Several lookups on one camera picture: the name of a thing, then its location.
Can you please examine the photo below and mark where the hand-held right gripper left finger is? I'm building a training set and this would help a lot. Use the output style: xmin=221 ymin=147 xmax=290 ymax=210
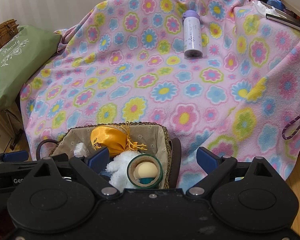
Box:
xmin=22 ymin=146 xmax=122 ymax=198

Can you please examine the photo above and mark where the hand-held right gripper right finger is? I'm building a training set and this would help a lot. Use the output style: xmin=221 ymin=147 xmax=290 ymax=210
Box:
xmin=186 ymin=146 xmax=287 ymax=198

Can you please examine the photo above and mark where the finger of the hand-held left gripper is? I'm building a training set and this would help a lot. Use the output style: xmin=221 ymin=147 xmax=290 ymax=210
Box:
xmin=0 ymin=151 xmax=68 ymax=167

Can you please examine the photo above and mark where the white tissue packet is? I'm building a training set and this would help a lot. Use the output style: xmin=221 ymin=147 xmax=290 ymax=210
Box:
xmin=74 ymin=142 xmax=92 ymax=157

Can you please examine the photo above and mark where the orange satin pouch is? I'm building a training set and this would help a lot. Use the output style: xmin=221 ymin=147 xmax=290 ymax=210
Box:
xmin=90 ymin=122 xmax=147 ymax=155

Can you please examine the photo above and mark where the white plush bear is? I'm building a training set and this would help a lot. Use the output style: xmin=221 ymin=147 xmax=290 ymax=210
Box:
xmin=105 ymin=151 xmax=138 ymax=189

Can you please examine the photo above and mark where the green tape roll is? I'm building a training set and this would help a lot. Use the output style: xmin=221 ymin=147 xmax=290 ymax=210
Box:
xmin=127 ymin=154 xmax=163 ymax=189

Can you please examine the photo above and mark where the woven basket with fabric lining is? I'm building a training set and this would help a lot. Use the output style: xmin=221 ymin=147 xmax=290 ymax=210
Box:
xmin=36 ymin=121 xmax=182 ymax=190

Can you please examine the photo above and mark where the white cabinet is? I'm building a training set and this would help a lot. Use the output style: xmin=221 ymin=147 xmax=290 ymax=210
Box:
xmin=0 ymin=102 xmax=23 ymax=150

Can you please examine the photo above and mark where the floral fleece blanket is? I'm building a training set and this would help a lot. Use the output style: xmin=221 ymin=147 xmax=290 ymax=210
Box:
xmin=20 ymin=0 xmax=300 ymax=188

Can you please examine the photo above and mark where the green pillow with white print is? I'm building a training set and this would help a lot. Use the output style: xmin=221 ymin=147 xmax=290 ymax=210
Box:
xmin=0 ymin=25 xmax=62 ymax=109

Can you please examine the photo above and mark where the brown wicker basket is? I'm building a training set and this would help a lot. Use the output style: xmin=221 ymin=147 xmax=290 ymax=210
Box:
xmin=0 ymin=19 xmax=20 ymax=58

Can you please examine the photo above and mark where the purple and white water bottle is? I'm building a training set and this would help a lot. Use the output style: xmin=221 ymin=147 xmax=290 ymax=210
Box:
xmin=183 ymin=9 xmax=203 ymax=58

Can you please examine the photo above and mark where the dark notebook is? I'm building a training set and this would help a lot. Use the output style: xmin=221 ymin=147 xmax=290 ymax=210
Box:
xmin=266 ymin=12 xmax=300 ymax=35

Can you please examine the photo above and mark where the white crumpled tissue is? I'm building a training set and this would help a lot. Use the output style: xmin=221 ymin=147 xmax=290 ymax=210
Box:
xmin=251 ymin=0 xmax=278 ymax=18

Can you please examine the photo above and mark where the blue round lid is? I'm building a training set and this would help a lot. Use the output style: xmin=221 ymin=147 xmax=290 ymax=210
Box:
xmin=267 ymin=0 xmax=282 ymax=10

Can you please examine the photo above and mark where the purple cord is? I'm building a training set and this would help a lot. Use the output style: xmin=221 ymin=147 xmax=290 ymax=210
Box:
xmin=282 ymin=102 xmax=300 ymax=140

